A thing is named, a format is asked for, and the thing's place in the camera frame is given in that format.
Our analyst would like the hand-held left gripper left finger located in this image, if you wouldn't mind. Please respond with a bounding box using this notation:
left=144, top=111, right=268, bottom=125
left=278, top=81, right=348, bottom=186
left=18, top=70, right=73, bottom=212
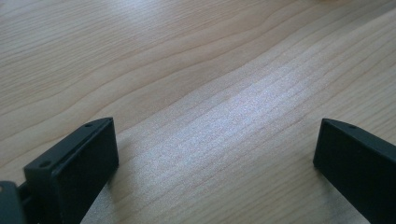
left=23, top=117, right=120, bottom=224

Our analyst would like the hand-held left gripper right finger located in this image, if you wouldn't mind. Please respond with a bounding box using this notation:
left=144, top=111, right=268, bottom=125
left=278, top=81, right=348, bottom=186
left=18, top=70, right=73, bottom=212
left=312, top=118, right=396, bottom=224

